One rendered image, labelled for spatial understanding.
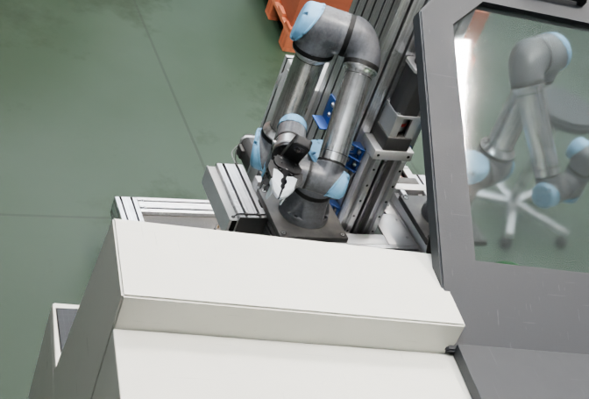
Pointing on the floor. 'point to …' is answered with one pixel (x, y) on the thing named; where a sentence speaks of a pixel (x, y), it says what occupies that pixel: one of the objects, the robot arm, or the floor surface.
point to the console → (246, 297)
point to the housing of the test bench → (327, 371)
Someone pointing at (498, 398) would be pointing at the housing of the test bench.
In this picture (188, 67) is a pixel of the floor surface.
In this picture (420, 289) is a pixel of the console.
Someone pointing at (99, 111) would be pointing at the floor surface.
